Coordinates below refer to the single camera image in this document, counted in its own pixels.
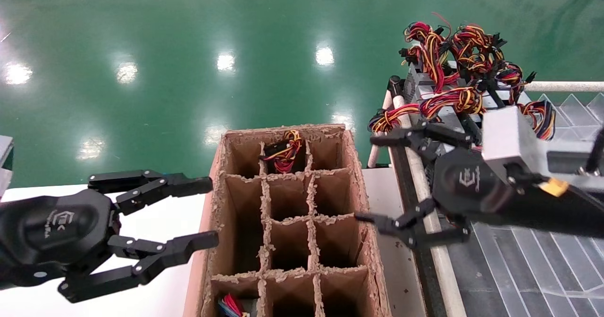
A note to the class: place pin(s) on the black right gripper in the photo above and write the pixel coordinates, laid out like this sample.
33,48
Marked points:
462,185

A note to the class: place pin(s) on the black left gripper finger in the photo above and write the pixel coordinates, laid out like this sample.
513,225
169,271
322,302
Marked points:
188,244

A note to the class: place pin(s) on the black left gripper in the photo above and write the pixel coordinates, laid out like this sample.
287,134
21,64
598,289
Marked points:
47,227

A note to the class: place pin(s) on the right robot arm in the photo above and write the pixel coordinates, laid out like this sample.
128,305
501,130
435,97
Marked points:
566,213

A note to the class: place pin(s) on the worn cardboard box with dividers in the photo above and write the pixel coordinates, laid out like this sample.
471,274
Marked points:
236,199

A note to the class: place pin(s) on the yellow power connector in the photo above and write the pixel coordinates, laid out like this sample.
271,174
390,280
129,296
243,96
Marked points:
554,187

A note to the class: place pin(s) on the clear plastic divided tray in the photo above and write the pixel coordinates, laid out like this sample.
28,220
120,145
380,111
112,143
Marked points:
542,270

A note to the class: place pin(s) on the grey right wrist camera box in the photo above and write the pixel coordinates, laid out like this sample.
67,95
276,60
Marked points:
509,137

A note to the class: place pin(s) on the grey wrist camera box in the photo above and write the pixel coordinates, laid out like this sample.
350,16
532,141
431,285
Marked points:
509,137
4,166

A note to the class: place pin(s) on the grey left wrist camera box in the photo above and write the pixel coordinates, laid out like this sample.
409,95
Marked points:
4,166

